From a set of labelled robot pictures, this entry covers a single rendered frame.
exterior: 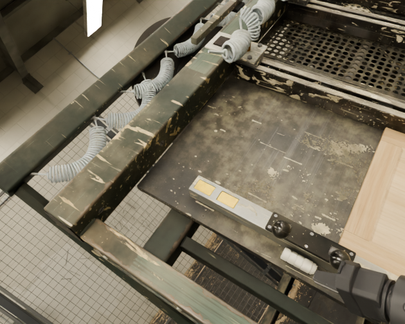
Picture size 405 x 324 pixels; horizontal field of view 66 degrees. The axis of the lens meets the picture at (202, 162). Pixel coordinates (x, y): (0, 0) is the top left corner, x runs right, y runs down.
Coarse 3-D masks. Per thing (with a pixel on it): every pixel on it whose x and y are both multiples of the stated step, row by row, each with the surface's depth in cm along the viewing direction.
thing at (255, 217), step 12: (204, 180) 83; (192, 192) 83; (216, 192) 81; (228, 192) 81; (216, 204) 80; (240, 204) 79; (252, 204) 78; (228, 216) 81; (240, 216) 77; (252, 216) 77; (264, 216) 76; (252, 228) 78; (264, 228) 75; (276, 240) 75; (300, 252) 73; (324, 264) 71; (360, 264) 68; (372, 264) 68; (396, 276) 67
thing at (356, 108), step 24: (216, 48) 106; (264, 48) 104; (240, 72) 109; (264, 72) 103; (288, 72) 103; (312, 96) 100; (336, 96) 95; (360, 96) 95; (360, 120) 96; (384, 120) 92
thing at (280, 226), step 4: (280, 220) 63; (284, 220) 64; (276, 224) 63; (280, 224) 62; (284, 224) 62; (288, 224) 63; (272, 228) 64; (276, 228) 62; (280, 228) 62; (284, 228) 62; (288, 228) 62; (276, 232) 62; (280, 232) 62; (284, 232) 62; (288, 232) 62; (276, 236) 63; (280, 236) 62; (284, 236) 62; (288, 236) 63
